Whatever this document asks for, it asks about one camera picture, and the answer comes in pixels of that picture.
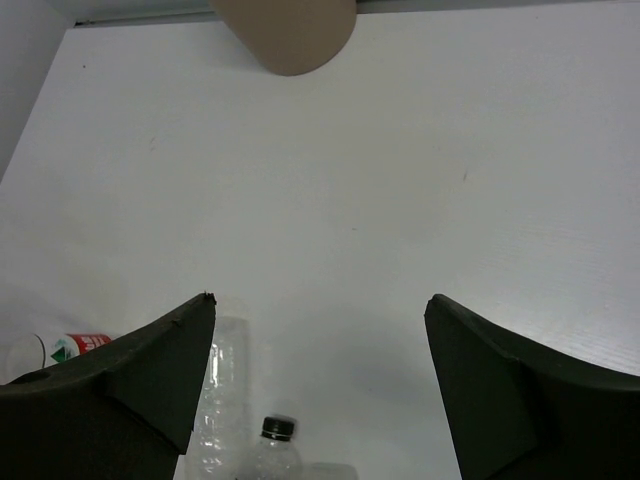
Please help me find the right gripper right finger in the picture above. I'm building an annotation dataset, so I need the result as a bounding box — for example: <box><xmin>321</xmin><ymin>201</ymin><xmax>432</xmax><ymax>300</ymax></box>
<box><xmin>424</xmin><ymin>294</ymin><xmax>639</xmax><ymax>479</ymax></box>

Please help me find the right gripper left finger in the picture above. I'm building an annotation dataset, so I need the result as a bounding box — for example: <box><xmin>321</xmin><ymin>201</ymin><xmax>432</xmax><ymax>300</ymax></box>
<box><xmin>1</xmin><ymin>293</ymin><xmax>216</xmax><ymax>479</ymax></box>

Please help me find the long clear crushed bottle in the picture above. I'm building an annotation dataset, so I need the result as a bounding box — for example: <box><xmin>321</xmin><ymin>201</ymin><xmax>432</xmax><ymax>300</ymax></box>
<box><xmin>174</xmin><ymin>296</ymin><xmax>250</xmax><ymax>479</ymax></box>

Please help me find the red cap clear bottle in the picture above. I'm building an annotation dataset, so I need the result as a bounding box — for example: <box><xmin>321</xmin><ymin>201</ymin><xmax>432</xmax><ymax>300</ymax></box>
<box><xmin>1</xmin><ymin>332</ymin><xmax>118</xmax><ymax>385</ymax></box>

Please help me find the black cap labelled bottle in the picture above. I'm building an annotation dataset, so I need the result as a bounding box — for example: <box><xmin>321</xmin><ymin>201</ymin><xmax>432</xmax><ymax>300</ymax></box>
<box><xmin>234</xmin><ymin>416</ymin><xmax>303</xmax><ymax>480</ymax></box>

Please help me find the brown plastic garbage bin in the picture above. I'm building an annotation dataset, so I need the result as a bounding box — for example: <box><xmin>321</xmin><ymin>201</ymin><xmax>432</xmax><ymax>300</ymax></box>
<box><xmin>211</xmin><ymin>0</ymin><xmax>357</xmax><ymax>76</ymax></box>

